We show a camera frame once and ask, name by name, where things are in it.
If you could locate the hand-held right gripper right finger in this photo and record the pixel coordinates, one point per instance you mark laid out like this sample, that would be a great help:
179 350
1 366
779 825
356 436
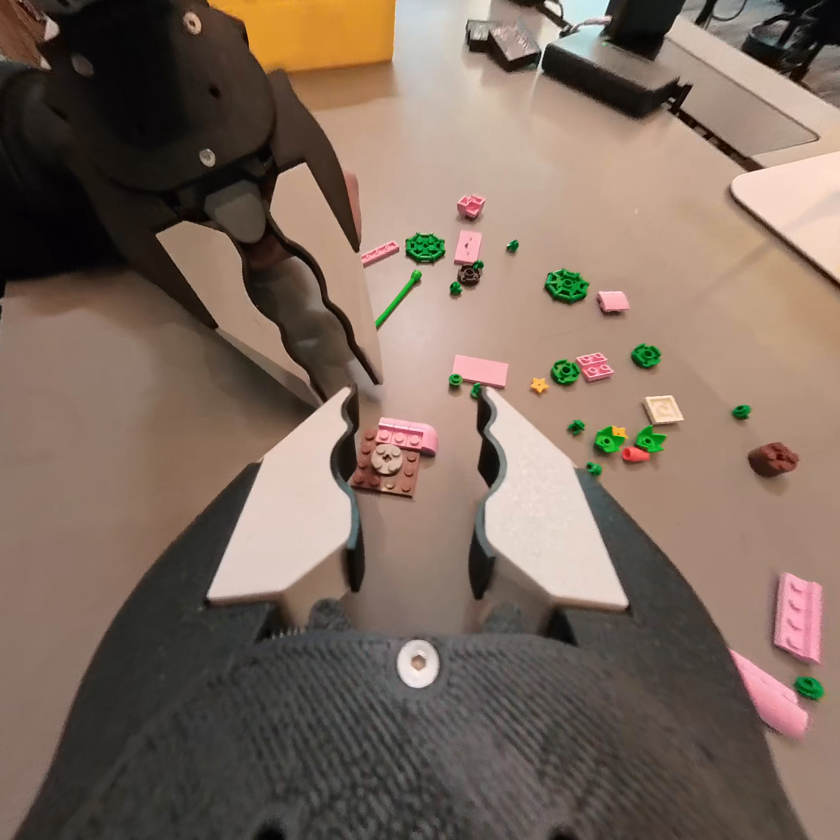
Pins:
551 531

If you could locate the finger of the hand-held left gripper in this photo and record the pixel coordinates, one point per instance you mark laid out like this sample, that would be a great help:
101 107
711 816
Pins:
223 282
321 223

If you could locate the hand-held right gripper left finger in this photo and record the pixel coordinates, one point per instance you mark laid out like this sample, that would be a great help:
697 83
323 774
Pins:
289 525

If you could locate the brown square plate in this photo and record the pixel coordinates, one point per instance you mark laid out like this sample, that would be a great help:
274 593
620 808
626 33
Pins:
394 485

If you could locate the grey round tile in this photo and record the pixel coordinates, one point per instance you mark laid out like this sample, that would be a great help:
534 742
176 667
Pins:
387 459

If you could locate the person's left forearm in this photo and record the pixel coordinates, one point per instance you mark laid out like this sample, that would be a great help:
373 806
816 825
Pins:
33 197

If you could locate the person's left hand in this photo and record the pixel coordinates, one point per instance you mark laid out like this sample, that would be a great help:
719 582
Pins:
354 197

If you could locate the thin pink tile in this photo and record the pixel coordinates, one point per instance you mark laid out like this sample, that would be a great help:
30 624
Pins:
380 254

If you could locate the green spiky leaf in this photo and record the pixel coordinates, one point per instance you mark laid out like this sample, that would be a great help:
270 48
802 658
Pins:
607 443
651 439

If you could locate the green web piece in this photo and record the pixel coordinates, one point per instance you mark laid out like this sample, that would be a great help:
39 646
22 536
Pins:
566 285
426 248

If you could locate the green stick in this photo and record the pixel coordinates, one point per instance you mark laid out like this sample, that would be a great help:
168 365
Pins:
397 302

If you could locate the small red piece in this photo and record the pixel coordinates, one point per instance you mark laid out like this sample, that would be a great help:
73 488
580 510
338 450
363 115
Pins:
635 455

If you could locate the pink face tile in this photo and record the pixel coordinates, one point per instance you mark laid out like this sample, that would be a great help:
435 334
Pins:
468 246

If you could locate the brown round plate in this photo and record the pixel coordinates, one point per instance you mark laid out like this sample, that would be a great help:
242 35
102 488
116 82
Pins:
469 275

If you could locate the green round flower plate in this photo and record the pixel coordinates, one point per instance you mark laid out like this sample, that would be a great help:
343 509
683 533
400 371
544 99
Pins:
565 372
646 355

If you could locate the small pink plate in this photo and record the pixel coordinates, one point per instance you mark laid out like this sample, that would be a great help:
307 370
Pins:
599 373
590 360

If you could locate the white square tile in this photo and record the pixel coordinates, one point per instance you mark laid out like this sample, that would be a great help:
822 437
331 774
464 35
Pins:
663 409

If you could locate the large pink smooth tile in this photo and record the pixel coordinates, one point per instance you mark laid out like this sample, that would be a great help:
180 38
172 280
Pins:
480 371

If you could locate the yellow plastic bin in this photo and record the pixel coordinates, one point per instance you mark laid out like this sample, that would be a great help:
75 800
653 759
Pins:
315 33

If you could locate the brown round brick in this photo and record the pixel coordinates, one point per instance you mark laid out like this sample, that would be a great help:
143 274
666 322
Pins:
773 459

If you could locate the black flat cards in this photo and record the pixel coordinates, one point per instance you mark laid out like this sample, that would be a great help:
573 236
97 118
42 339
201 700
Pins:
505 43

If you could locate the pink studded plate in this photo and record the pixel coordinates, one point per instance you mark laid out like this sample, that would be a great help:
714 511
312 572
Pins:
797 617

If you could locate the pink arched brick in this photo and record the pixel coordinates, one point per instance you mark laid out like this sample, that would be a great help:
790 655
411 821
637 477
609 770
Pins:
768 695

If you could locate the black flat box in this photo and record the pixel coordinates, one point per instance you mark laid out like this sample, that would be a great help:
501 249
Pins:
610 79

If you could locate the black upright device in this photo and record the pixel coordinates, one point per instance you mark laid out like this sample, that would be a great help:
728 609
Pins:
643 26

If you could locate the white book stand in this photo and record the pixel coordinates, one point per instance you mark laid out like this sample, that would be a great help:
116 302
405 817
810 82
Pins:
794 210

